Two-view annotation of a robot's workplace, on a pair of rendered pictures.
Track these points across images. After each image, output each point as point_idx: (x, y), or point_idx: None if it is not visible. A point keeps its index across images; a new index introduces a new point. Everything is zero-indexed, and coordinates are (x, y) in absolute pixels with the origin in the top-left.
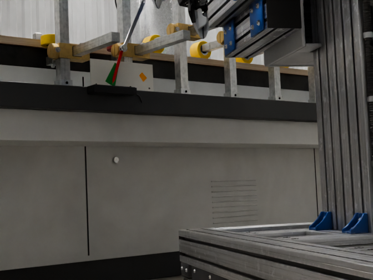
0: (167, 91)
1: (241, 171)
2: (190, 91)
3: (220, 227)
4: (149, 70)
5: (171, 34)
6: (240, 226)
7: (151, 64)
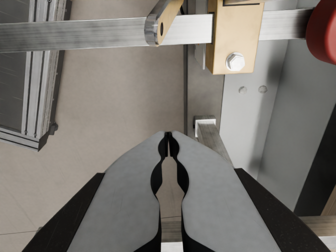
0: (291, 161)
1: None
2: (281, 199)
3: (53, 5)
4: (200, 56)
5: (16, 23)
6: (43, 17)
7: (202, 67)
